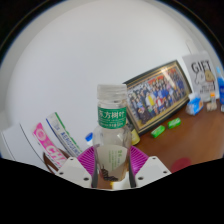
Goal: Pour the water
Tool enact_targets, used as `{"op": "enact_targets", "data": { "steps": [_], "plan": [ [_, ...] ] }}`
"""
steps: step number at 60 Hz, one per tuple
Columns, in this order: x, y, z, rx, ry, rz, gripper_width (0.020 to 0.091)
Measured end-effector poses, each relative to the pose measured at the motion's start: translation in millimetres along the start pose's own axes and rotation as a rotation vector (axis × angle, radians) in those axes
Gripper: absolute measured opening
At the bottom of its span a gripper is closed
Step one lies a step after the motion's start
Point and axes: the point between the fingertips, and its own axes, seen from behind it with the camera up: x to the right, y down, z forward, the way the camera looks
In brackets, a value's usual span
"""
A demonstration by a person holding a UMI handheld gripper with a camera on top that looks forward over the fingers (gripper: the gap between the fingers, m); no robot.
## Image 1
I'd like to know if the white printed paper bag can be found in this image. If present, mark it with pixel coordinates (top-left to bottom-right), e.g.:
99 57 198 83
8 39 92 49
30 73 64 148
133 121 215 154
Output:
181 50 221 101

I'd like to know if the small patterned box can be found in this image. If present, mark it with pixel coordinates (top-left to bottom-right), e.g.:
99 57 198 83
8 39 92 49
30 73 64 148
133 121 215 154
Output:
205 92 218 112

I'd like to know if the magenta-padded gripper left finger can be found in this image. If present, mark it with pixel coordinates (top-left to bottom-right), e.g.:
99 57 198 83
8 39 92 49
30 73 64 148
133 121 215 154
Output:
54 146 98 188

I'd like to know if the clear green-labelled drink bottle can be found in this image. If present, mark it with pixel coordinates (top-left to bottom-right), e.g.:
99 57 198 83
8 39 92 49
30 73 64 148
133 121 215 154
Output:
91 83 133 183

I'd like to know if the framed group photo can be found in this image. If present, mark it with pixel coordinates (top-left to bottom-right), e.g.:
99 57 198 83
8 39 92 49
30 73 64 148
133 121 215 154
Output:
123 59 193 136

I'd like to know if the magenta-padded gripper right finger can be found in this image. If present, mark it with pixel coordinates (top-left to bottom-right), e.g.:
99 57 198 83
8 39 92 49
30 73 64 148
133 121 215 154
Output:
127 145 173 188

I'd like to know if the small green packet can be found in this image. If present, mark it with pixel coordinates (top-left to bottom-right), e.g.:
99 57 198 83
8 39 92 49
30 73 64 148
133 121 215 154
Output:
167 117 182 130
150 124 166 139

